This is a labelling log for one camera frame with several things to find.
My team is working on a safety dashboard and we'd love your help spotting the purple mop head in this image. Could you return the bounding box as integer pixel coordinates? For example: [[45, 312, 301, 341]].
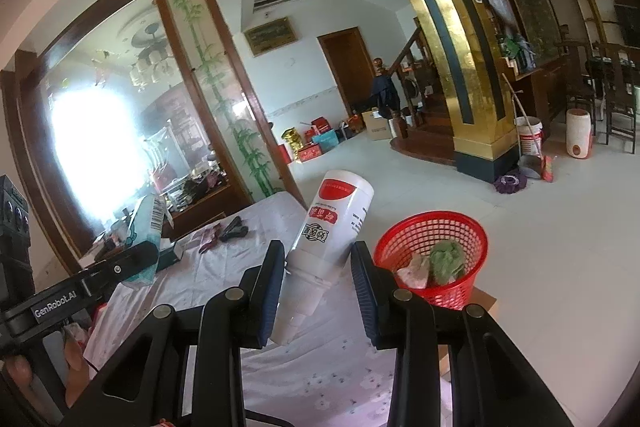
[[492, 173, 528, 196]]

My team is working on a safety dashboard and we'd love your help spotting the red plastic basket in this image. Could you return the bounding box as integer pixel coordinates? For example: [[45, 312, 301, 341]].
[[374, 211, 489, 312]]

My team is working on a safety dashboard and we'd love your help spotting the gold pillar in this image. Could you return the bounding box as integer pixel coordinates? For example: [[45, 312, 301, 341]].
[[367, 0, 531, 182]]

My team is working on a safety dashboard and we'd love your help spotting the white washing machine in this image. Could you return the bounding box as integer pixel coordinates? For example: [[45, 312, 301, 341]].
[[400, 74, 426, 110]]

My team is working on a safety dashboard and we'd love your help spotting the white orange cylinder appliance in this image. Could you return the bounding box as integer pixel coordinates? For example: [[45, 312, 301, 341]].
[[566, 108, 594, 159]]

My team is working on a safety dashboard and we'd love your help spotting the white bottle with red label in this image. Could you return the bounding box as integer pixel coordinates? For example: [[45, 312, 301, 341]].
[[268, 169, 376, 347]]

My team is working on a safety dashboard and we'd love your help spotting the grey dustpan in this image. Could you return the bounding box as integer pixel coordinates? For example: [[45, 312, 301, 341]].
[[517, 154, 543, 179]]

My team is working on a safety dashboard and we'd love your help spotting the green crumpled wrapper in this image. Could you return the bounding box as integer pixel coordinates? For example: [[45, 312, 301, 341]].
[[429, 241, 468, 287]]

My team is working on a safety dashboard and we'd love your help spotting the gold foil bag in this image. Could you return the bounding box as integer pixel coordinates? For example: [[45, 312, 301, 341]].
[[281, 128, 304, 154]]

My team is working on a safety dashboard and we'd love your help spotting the cardboard box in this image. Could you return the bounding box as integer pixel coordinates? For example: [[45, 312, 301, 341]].
[[361, 107, 393, 142]]

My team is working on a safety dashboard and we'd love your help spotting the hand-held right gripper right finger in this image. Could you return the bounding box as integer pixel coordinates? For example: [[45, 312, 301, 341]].
[[350, 241, 573, 427]]

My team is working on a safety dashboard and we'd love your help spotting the wooden staircase with railing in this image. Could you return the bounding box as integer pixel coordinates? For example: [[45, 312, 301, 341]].
[[380, 19, 458, 165]]

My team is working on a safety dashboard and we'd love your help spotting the wooden sideboard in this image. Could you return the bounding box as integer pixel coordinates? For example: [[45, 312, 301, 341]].
[[502, 57, 571, 132]]

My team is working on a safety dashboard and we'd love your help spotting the floral pink tablecloth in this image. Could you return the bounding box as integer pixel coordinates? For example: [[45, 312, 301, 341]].
[[82, 191, 401, 427]]

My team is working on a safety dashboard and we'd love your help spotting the broom with wooden stick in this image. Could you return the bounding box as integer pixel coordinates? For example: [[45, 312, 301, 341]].
[[501, 73, 555, 182]]

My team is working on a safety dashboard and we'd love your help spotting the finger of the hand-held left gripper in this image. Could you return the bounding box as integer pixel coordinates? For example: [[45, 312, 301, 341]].
[[92, 241, 160, 295]]

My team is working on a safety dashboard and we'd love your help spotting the flat red gift box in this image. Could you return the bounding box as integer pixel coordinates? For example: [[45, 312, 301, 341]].
[[294, 143, 326, 164]]

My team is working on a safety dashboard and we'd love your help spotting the dark jacket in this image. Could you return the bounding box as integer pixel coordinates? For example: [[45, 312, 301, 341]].
[[372, 74, 402, 118]]

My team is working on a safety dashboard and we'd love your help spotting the framed picture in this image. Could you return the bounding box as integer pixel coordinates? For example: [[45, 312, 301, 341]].
[[243, 17, 299, 58]]

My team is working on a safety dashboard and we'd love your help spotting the bamboo painted panel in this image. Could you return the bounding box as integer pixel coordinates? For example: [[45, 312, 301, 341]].
[[160, 0, 296, 202]]

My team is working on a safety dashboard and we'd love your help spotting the black pistol-shaped tool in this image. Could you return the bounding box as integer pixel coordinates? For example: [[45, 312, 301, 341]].
[[218, 216, 249, 242]]

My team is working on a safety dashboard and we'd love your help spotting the flat cardboard sheet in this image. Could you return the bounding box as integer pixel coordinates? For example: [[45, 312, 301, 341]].
[[435, 286, 499, 375]]

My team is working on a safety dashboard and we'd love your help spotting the white green tissue pack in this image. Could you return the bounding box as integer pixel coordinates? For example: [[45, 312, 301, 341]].
[[117, 194, 173, 292]]

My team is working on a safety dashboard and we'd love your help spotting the dark wooden chair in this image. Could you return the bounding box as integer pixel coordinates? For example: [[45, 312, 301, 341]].
[[597, 42, 640, 152], [560, 39, 598, 135]]

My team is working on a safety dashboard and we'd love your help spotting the brown wooden door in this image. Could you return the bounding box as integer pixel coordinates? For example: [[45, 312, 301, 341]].
[[317, 27, 381, 118]]

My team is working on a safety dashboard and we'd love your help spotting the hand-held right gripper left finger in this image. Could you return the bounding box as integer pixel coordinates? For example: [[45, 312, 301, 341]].
[[60, 239, 287, 427]]

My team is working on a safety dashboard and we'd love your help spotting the red packet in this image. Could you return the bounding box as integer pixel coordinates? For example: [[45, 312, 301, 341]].
[[198, 223, 223, 254]]

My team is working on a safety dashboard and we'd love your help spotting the person's left hand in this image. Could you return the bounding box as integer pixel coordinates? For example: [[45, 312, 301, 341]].
[[0, 326, 93, 427]]

